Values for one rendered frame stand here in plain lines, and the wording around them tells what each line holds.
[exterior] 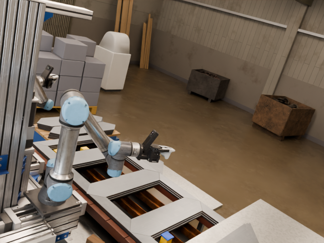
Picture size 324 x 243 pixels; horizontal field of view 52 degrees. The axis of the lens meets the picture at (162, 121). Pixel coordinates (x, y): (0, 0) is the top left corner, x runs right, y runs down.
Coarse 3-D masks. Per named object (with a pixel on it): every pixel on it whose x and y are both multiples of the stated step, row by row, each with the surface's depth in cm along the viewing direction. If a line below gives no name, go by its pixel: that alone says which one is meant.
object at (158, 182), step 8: (80, 144) 299; (40, 152) 266; (48, 160) 259; (96, 160) 275; (104, 160) 281; (128, 160) 295; (136, 168) 288; (152, 184) 267; (160, 184) 271; (120, 192) 241; (128, 192) 247; (176, 192) 262; (112, 216) 214; (192, 216) 239; (208, 216) 244; (120, 224) 209; (176, 224) 225; (184, 224) 231; (128, 232) 205; (160, 232) 213; (136, 240) 200
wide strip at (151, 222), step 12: (168, 204) 243; (180, 204) 247; (192, 204) 251; (144, 216) 222; (156, 216) 225; (168, 216) 229; (180, 216) 233; (132, 228) 207; (144, 228) 211; (156, 228) 214
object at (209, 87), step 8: (192, 72) 937; (200, 72) 926; (208, 72) 962; (192, 80) 940; (200, 80) 929; (208, 80) 916; (216, 80) 904; (224, 80) 921; (192, 88) 945; (200, 88) 932; (208, 88) 920; (216, 88) 907; (224, 88) 949; (208, 96) 924; (216, 96) 922
